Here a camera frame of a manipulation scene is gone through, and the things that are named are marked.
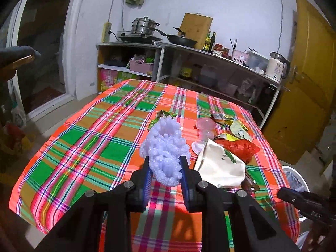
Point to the black frying pan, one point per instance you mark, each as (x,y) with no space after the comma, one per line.
(182,41)

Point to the yellow snack wrapper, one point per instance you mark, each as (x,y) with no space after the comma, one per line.
(231,136)

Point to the clear plastic cup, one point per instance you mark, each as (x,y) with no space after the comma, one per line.
(204,128)

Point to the pale green food packet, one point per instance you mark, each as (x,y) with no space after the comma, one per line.
(239,130)

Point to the metal kitchen rack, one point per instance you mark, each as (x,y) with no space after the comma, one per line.
(210,55)

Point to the white electric kettle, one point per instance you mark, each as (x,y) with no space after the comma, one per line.
(274,68)

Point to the white wooden shelf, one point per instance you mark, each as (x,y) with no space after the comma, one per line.
(101,57)

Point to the yellow wooden door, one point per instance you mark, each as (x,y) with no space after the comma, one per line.
(304,84)

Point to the black induction cooker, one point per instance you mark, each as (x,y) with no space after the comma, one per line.
(136,38)

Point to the lavender knobbly plastic toy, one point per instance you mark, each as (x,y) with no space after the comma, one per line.
(165,147)

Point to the steel steamer pot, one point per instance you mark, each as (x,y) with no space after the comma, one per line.
(143,26)

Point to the brown wrapper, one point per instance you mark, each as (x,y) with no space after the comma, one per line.
(252,183)

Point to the wooden cutting board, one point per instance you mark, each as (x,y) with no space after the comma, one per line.
(195,26)

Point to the white paper bag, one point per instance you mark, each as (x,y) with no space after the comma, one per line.
(218,165)

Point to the clear plastic lid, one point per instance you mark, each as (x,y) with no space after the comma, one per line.
(198,147)

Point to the yellow power strip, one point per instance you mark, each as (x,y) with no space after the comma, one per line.
(106,32)

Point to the red plastic bag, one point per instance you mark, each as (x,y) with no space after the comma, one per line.
(241,148)

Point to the pink plastic basket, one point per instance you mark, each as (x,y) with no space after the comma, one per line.
(141,66)

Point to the pink chopstick holder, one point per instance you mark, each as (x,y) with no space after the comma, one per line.
(239,57)

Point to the plaid tablecloth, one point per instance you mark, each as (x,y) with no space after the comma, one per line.
(86,136)

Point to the yellow label oil bottle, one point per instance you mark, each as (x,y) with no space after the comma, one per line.
(206,43)

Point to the dark bottle yellow label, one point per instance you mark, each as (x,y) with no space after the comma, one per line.
(185,73)

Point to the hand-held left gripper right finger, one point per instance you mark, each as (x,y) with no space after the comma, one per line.
(185,183)

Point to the green printed carton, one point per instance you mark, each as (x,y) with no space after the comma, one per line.
(131,76)

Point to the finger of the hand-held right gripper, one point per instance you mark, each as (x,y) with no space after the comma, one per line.
(288,195)

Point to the bundle of chopsticks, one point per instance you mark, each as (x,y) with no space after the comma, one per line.
(233,44)

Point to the golden snack bag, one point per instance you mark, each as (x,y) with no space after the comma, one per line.
(223,122)

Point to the small green wrapper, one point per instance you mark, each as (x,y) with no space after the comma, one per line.
(166,114)

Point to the white plastic jug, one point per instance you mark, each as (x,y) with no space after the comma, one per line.
(208,76)

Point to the clear storage container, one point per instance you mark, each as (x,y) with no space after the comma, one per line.
(257,61)

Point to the white trash bin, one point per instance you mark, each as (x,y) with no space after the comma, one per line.
(296,181)

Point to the red sauce jar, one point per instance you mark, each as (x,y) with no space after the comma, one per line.
(218,50)
(226,52)

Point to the pink printed carton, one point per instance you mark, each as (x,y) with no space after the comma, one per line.
(107,80)

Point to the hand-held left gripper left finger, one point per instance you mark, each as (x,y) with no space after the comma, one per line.
(146,181)

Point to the dark grey cloth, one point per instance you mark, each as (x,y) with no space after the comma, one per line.
(15,53)

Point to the dark glass bottle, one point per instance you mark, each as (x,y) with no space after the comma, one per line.
(213,43)

